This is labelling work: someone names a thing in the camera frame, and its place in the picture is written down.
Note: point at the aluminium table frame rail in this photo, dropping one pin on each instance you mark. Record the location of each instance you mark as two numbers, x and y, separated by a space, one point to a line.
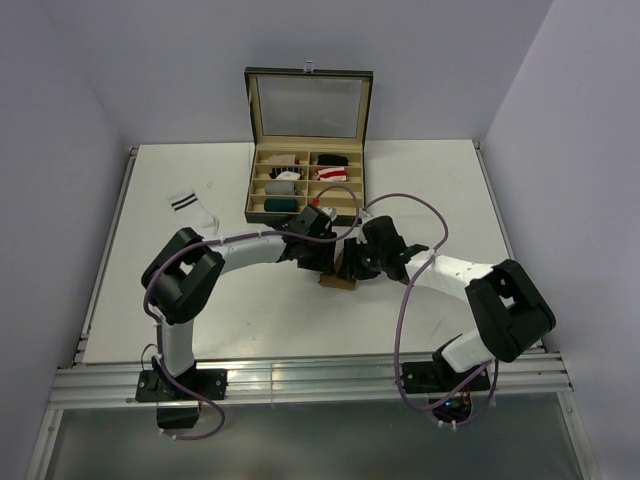
313 379

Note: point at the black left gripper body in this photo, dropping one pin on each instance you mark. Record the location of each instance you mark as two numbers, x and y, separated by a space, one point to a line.
317 256

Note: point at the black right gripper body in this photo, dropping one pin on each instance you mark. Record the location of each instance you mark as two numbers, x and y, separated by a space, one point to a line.
362 261

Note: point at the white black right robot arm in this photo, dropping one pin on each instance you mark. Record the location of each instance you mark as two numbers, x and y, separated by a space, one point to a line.
509 312

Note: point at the white sock black stripes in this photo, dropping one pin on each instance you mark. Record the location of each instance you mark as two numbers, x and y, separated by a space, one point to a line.
191 212

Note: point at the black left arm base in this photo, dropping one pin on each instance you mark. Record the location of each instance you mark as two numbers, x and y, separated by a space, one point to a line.
154 387

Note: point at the rolled grey sock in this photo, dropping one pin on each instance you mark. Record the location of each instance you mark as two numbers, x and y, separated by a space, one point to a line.
282 188

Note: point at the brown ribbed sock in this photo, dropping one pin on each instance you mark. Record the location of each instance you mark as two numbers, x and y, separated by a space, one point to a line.
332 280

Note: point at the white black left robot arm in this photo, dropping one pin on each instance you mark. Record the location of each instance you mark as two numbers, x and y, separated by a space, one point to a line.
181 278

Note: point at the rolled teal sock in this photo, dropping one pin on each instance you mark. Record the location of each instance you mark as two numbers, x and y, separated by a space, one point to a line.
280 205

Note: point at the rolled black white sock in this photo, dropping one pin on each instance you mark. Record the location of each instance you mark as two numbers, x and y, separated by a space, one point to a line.
287 173

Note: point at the red white striped sock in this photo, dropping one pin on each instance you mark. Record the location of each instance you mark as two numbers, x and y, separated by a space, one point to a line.
332 174

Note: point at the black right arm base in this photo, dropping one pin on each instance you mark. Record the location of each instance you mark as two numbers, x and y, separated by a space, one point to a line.
448 393

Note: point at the black compartment storage box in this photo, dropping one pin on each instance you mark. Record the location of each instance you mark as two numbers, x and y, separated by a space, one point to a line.
297 114

